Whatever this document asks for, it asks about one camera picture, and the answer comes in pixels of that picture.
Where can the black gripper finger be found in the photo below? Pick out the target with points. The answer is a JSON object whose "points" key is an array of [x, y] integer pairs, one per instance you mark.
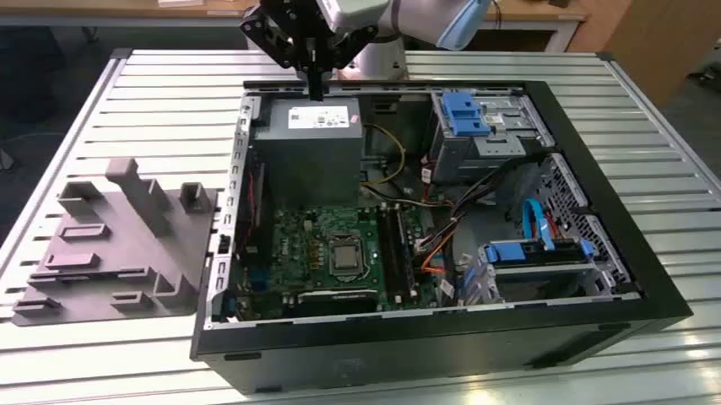
{"points": [[349, 48], [276, 46]]}

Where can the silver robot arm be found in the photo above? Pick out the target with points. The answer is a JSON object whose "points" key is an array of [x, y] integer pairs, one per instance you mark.
{"points": [[377, 59]]}

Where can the RAM memory stick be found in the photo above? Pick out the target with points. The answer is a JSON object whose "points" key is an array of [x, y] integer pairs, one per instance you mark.
{"points": [[407, 249]]}

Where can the wooden desk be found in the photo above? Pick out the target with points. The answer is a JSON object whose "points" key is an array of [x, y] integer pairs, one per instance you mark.
{"points": [[141, 19]]}

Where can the blue drive bay latch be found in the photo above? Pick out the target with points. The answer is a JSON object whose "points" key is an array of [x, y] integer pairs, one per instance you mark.
{"points": [[465, 114]]}

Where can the grey power supply unit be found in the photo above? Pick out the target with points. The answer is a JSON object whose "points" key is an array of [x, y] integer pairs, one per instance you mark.
{"points": [[305, 169]]}

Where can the metal drive cage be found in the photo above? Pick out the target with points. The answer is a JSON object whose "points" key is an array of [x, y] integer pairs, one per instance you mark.
{"points": [[496, 147]]}

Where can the green motherboard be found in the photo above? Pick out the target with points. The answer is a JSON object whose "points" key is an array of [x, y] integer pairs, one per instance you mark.
{"points": [[293, 236]]}

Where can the silver CPU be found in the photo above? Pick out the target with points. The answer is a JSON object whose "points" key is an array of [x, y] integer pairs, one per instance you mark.
{"points": [[347, 258]]}

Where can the brown wooden cabinet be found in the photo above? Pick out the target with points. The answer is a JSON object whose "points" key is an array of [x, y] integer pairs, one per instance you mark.
{"points": [[648, 42]]}

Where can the blue disk carrier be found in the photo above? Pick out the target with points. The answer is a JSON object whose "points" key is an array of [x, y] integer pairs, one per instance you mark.
{"points": [[509, 252]]}

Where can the grey parts rack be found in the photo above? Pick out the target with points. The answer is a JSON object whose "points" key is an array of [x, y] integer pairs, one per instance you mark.
{"points": [[113, 253]]}

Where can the black graphics card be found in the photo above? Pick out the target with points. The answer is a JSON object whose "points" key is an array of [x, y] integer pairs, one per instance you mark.
{"points": [[339, 295]]}

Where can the blue plastic rails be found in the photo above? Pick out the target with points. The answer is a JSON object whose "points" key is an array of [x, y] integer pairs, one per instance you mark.
{"points": [[471, 282]]}

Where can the black chair base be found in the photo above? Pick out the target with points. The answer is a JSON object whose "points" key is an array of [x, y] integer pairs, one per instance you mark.
{"points": [[704, 73]]}

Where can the black PC case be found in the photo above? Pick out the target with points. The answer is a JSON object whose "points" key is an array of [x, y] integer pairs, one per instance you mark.
{"points": [[395, 350]]}

